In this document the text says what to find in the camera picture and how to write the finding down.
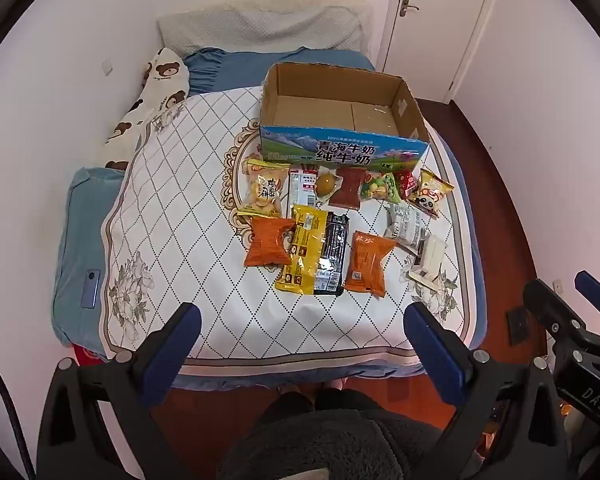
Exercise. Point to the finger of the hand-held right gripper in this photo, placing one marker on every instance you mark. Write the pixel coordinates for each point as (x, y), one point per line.
(545, 300)
(595, 292)

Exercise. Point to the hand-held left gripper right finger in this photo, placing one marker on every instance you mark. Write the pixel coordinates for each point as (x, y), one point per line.
(432, 355)

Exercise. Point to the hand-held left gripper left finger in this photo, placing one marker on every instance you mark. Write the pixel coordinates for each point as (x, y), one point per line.
(172, 355)

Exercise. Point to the white and brown snack packet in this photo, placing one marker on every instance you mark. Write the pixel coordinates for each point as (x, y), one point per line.
(430, 260)

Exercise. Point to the black snack packet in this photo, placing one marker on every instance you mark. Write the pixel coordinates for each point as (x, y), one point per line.
(335, 250)

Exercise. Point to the notched orange snack packet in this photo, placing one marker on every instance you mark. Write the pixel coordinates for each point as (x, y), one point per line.
(267, 245)

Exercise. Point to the long yellow snack packet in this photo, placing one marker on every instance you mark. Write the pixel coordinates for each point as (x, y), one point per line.
(302, 255)

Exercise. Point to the dark red snack packet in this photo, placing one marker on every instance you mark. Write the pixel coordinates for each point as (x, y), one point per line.
(347, 190)

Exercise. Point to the yellow biscuit packet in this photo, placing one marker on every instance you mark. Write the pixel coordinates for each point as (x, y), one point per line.
(267, 185)

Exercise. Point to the printed cardboard box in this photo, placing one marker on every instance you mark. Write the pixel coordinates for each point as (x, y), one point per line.
(340, 152)

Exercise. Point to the red item under bed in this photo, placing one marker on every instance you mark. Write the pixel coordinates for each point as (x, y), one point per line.
(87, 355)

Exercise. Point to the blue smartphone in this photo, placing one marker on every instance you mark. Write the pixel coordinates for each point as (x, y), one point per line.
(91, 288)

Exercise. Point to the white labelled snack packet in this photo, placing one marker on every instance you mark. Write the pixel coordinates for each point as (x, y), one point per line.
(405, 225)

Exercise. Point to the light blue folded duvet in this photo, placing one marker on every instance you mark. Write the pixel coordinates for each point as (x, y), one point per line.
(80, 240)

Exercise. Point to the white patterned quilt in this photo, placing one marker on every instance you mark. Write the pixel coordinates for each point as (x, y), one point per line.
(180, 200)

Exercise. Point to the yellow panda snack packet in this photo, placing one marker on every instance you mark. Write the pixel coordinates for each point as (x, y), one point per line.
(432, 192)

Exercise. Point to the small red snack packet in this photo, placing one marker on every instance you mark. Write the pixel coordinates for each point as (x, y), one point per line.
(406, 182)

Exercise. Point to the green snack packet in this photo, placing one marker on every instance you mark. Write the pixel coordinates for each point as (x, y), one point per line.
(380, 187)

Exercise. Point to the yellow jelly cup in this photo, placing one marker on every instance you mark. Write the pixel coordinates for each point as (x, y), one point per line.
(325, 184)

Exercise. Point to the white and red packet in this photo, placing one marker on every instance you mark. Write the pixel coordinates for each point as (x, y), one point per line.
(302, 187)

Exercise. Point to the bear print pillow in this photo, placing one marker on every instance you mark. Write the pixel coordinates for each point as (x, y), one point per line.
(162, 72)

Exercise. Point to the blue ruffled pillow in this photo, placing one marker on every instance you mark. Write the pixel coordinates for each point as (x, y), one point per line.
(230, 67)

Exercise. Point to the white door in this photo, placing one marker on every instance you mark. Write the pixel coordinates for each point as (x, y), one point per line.
(440, 15)

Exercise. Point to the grey pillow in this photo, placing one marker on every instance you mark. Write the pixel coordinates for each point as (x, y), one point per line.
(260, 30)

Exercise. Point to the black wall socket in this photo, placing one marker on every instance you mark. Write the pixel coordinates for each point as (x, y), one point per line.
(517, 325)

